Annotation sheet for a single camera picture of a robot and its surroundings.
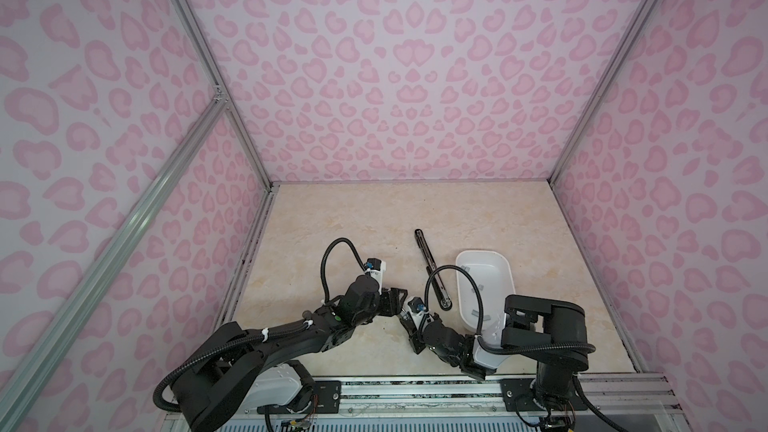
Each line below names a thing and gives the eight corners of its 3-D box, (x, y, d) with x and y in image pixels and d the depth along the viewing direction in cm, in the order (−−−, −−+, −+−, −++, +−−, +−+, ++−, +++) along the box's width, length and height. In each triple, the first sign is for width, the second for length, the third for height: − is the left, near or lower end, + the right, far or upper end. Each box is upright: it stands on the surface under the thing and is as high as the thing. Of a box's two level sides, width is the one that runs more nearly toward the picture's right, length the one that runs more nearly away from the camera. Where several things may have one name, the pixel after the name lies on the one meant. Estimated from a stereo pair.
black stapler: (441, 311, 89) (442, 308, 87) (412, 233, 107) (413, 229, 105) (453, 308, 90) (454, 305, 88) (422, 231, 108) (422, 227, 106)
